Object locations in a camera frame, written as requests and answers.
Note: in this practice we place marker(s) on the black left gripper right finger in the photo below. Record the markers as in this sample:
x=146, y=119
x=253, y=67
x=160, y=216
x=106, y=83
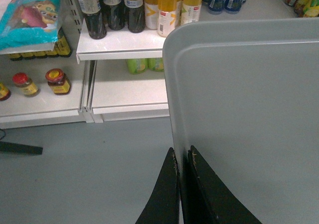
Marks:
x=209, y=201

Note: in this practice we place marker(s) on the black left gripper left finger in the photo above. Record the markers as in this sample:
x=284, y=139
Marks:
x=163, y=204

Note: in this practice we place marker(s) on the grey-green serving tray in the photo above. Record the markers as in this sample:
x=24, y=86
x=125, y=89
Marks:
x=252, y=110

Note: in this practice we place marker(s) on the white bottom shelf board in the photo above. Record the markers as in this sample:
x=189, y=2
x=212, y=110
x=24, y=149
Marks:
x=116, y=94

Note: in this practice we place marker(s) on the white shelf board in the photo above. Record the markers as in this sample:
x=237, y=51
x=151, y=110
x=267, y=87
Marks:
x=116, y=94
x=257, y=20

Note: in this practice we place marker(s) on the green drink bottle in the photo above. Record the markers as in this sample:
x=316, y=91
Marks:
x=137, y=66

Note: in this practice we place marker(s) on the red lid sauce jar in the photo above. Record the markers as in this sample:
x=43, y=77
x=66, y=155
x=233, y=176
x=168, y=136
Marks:
x=58, y=81

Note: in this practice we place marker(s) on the white middle shelf board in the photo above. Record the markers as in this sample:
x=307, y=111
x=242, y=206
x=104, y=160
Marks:
x=257, y=20

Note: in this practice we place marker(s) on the black table leg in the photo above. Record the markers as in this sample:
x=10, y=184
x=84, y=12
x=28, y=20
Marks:
x=20, y=148

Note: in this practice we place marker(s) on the red cap yellow jar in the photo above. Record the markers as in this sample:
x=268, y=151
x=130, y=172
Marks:
x=25, y=84

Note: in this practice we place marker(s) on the dark tea bottle front left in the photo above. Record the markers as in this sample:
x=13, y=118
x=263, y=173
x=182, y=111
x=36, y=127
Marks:
x=92, y=12

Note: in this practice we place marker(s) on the yellow juice bottle front right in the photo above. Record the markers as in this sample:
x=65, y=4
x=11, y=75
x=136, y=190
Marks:
x=190, y=11

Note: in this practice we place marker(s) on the yellow juice bottle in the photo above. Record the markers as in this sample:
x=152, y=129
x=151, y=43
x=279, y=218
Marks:
x=190, y=11
x=166, y=17
x=151, y=14

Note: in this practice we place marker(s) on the yellow juice bottle front centre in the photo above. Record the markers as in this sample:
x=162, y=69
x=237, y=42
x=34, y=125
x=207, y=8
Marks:
x=166, y=17

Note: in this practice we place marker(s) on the dark tea bottle blue label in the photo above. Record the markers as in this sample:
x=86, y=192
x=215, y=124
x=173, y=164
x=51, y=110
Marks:
x=135, y=13

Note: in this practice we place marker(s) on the yellow juice bottle back left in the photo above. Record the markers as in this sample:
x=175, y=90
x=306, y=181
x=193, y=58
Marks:
x=151, y=14

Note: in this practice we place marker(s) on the dark tea bottle middle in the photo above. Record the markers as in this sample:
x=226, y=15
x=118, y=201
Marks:
x=115, y=14

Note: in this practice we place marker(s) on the yellow lemon tea bottle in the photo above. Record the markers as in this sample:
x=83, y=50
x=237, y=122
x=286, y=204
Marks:
x=311, y=9

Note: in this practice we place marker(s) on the blue snack bag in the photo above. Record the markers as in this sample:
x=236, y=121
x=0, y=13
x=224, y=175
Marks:
x=29, y=22

